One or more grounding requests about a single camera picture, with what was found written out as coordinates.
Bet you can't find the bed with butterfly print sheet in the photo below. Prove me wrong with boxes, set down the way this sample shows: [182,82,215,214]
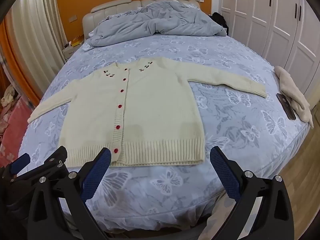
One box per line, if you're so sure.
[19,34,313,234]

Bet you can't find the white curtain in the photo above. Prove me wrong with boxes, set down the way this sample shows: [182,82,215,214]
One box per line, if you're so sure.
[5,0,68,100]

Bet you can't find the black bag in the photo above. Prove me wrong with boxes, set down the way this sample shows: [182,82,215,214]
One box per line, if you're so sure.
[211,12,229,36]

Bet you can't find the white crumpled cloth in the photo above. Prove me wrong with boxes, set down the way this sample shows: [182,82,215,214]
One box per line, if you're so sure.
[0,85,18,108]

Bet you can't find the black smartphone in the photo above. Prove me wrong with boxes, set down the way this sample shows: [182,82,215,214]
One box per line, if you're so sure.
[276,93,297,120]

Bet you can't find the beige padded headboard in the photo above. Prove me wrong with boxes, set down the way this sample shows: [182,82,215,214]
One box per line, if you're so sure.
[82,0,200,39]

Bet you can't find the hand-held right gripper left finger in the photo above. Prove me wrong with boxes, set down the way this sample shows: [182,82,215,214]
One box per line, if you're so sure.
[27,147,112,240]

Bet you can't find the pink flowered blanket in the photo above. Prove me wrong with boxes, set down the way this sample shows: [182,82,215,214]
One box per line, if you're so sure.
[0,97,33,180]

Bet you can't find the white panelled wardrobe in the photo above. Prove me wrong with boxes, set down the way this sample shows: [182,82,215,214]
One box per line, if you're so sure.
[221,0,320,105]

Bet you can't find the white nightstand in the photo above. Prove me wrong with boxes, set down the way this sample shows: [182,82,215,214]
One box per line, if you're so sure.
[62,45,76,61]

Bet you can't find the grey-blue duvet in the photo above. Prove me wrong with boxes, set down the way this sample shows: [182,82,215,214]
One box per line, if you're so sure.
[86,1,227,47]

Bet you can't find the beige folded cloth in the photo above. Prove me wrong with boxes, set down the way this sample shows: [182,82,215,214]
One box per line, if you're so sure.
[274,66,314,129]

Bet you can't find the cream knit cardigan red buttons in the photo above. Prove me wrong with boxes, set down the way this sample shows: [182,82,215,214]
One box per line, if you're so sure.
[27,57,268,168]

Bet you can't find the yellow box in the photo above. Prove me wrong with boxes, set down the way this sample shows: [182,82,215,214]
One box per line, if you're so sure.
[69,35,84,47]

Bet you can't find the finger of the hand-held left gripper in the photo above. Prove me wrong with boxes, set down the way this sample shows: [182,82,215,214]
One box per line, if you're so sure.
[9,153,32,176]
[15,146,68,183]

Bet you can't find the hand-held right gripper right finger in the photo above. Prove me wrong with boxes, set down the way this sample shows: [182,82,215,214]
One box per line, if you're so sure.
[209,146,294,240]

